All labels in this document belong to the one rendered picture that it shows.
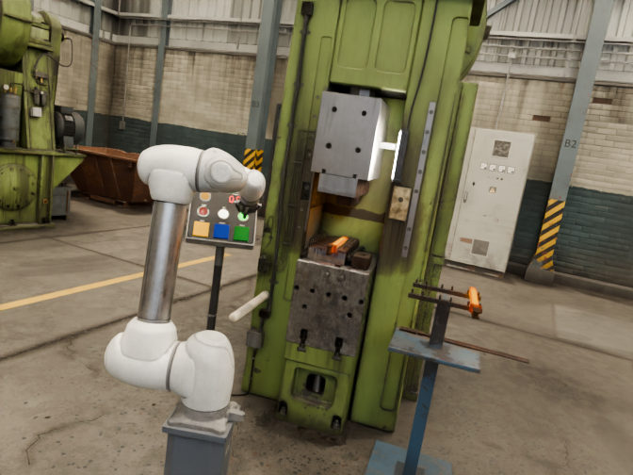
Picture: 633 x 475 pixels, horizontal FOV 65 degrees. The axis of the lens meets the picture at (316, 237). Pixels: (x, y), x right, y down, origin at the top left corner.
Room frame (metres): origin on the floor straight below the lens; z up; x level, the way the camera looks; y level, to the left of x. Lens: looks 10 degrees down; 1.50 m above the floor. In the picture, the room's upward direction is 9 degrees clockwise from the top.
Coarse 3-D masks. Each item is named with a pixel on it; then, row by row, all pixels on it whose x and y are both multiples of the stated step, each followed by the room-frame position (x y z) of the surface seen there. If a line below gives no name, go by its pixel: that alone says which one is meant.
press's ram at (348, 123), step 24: (336, 96) 2.56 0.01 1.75; (360, 96) 2.53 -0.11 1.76; (336, 120) 2.55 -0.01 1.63; (360, 120) 2.53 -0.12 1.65; (384, 120) 2.74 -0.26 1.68; (336, 144) 2.55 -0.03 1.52; (360, 144) 2.52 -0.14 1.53; (384, 144) 2.69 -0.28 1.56; (312, 168) 2.57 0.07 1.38; (336, 168) 2.55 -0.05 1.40; (360, 168) 2.52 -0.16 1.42
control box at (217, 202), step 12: (192, 204) 2.49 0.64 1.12; (204, 204) 2.51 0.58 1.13; (216, 204) 2.53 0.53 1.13; (228, 204) 2.54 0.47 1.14; (192, 216) 2.46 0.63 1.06; (204, 216) 2.48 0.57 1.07; (216, 216) 2.49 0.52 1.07; (228, 216) 2.51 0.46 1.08; (252, 216) 2.54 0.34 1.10; (192, 228) 2.43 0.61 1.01; (252, 228) 2.51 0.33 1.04; (192, 240) 2.43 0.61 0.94; (204, 240) 2.43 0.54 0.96; (216, 240) 2.43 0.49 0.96; (228, 240) 2.45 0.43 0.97; (252, 240) 2.48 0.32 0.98
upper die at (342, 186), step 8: (320, 176) 2.56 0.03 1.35; (328, 176) 2.55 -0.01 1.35; (336, 176) 2.54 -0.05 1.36; (320, 184) 2.56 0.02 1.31; (328, 184) 2.55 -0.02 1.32; (336, 184) 2.54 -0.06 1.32; (344, 184) 2.53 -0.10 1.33; (352, 184) 2.52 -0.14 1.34; (360, 184) 2.61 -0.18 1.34; (368, 184) 2.90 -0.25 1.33; (328, 192) 2.55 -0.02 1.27; (336, 192) 2.54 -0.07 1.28; (344, 192) 2.53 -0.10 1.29; (352, 192) 2.52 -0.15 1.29; (360, 192) 2.65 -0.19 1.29
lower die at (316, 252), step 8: (320, 240) 2.77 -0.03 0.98; (328, 240) 2.75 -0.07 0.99; (312, 248) 2.56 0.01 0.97; (320, 248) 2.55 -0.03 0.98; (336, 248) 2.53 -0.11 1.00; (312, 256) 2.56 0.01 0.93; (320, 256) 2.55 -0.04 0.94; (328, 256) 2.54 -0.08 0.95; (336, 256) 2.53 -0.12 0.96; (344, 256) 2.52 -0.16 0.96; (344, 264) 2.52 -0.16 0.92
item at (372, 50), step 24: (360, 0) 2.70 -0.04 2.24; (384, 0) 2.66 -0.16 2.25; (408, 0) 2.64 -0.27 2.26; (360, 24) 2.70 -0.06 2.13; (384, 24) 2.67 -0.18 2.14; (408, 24) 2.64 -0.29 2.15; (336, 48) 2.71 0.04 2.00; (360, 48) 2.69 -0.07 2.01; (384, 48) 2.66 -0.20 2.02; (408, 48) 2.64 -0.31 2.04; (336, 72) 2.71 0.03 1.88; (360, 72) 2.68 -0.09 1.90; (384, 72) 2.65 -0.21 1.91; (408, 72) 2.62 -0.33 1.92; (384, 96) 3.04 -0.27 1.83
